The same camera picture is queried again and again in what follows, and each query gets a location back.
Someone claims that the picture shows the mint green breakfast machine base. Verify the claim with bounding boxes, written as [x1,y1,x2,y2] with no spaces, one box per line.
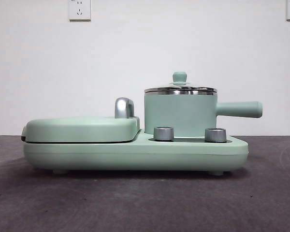
[23,128,249,176]

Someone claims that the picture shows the silver griddle cover handle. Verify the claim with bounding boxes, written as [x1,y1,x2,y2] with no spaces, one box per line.
[114,97,136,119]

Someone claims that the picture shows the mint green handled pot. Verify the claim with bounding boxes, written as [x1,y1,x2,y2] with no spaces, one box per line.
[144,91,263,136]

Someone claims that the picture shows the mint green griddle cover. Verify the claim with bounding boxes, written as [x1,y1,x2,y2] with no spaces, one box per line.
[21,116,141,144]

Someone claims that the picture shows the glass lid with green knob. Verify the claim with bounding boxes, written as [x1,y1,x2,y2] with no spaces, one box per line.
[144,71,218,96]

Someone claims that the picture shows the silver control knob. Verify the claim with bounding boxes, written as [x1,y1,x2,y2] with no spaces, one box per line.
[153,126,175,141]
[204,127,227,143]

